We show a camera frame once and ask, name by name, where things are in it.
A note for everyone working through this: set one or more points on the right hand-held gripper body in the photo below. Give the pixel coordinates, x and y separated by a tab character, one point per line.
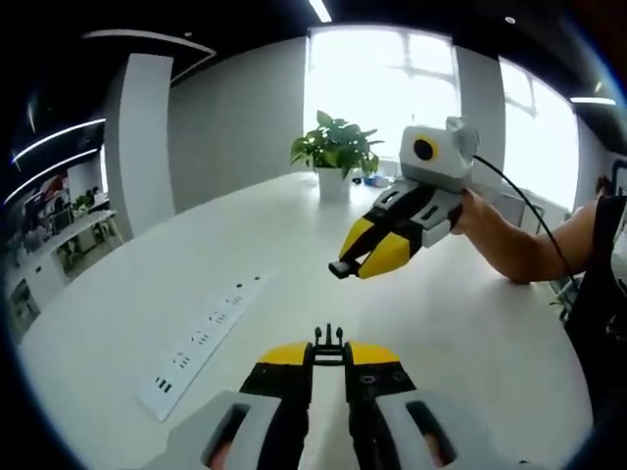
441	166

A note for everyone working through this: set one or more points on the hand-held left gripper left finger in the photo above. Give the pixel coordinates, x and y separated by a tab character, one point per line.
196	440

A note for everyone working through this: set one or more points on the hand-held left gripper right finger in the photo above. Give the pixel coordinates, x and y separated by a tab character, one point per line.
394	426

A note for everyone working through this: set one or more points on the black plastic buckle socket part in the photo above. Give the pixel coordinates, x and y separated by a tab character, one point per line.
340	269

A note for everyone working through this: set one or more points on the black plastic buckle pronged part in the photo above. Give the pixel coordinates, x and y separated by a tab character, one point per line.
327	348

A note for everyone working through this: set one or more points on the person's right hand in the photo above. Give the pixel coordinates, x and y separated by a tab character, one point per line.
472	213

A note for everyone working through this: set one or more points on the blue and white small object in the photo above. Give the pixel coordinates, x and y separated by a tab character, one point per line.
372	180

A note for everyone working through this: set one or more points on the white plant pot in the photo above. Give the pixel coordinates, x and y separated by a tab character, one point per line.
334	183

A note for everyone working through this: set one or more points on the green potted plant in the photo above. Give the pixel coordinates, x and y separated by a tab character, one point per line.
333	142

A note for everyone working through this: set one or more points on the large bright window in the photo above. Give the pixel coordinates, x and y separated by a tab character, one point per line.
382	88
539	137

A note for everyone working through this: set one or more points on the white inlaid power strip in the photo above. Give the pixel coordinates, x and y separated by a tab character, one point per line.
215	333

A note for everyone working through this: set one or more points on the person's black clothing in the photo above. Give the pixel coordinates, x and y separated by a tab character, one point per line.
602	254

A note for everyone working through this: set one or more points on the white square pillar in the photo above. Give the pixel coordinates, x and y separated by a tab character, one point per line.
147	147

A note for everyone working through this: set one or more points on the row of white office desks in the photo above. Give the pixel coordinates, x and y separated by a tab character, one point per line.
63	245

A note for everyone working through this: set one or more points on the red wall sign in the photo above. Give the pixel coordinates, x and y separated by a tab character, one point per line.
55	186

